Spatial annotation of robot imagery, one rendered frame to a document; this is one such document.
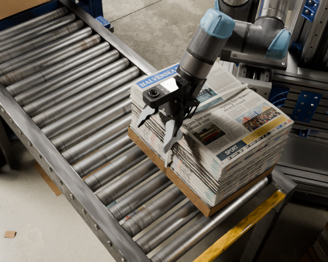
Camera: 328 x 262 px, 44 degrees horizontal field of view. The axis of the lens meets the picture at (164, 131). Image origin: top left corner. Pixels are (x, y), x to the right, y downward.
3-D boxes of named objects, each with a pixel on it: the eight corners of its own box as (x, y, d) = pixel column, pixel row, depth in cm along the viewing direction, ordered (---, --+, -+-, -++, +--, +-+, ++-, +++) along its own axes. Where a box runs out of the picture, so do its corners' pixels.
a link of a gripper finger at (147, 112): (149, 127, 112) (173, 111, 107) (135, 128, 107) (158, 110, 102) (145, 117, 113) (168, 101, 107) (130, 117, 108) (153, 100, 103)
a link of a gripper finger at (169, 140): (184, 154, 105) (189, 119, 103) (170, 156, 100) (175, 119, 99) (175, 152, 106) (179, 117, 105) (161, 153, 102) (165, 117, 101)
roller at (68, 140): (164, 96, 155) (164, 87, 151) (56, 159, 134) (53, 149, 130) (155, 89, 157) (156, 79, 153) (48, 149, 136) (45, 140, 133)
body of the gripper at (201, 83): (190, 121, 105) (213, 82, 101) (169, 121, 99) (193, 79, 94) (171, 105, 109) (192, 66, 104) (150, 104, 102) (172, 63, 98)
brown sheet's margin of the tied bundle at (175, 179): (272, 172, 127) (276, 164, 124) (207, 218, 112) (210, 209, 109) (236, 141, 135) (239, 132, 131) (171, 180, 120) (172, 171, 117)
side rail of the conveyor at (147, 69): (288, 203, 134) (299, 183, 125) (278, 212, 132) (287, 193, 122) (70, 16, 198) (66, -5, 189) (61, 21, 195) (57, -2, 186)
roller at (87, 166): (187, 116, 148) (188, 106, 145) (77, 185, 128) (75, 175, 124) (178, 108, 151) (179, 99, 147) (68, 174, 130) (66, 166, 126)
